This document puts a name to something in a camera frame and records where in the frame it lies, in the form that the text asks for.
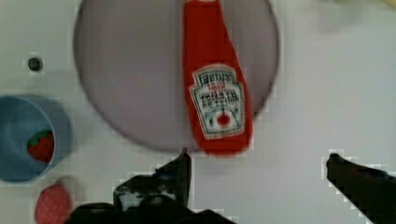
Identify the blue bowl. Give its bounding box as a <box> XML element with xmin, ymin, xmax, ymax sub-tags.
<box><xmin>0</xmin><ymin>95</ymin><xmax>73</xmax><ymax>183</ymax></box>

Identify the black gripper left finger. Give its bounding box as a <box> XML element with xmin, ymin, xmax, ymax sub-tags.
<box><xmin>113</xmin><ymin>148</ymin><xmax>191</xmax><ymax>211</ymax></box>

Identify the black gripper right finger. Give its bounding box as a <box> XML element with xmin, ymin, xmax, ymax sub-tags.
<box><xmin>326</xmin><ymin>153</ymin><xmax>396</xmax><ymax>224</ymax></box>

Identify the strawberry inside blue bowl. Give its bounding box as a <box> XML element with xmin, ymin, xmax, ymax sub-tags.
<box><xmin>27</xmin><ymin>131</ymin><xmax>55</xmax><ymax>163</ymax></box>

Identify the strawberry on table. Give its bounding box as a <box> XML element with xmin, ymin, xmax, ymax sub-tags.
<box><xmin>35</xmin><ymin>184</ymin><xmax>72</xmax><ymax>224</ymax></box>

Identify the red ketchup bottle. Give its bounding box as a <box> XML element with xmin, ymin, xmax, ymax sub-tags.
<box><xmin>183</xmin><ymin>0</ymin><xmax>253</xmax><ymax>156</ymax></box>

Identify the grey round plate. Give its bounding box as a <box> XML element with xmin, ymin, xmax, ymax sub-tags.
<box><xmin>74</xmin><ymin>0</ymin><xmax>280</xmax><ymax>150</ymax></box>

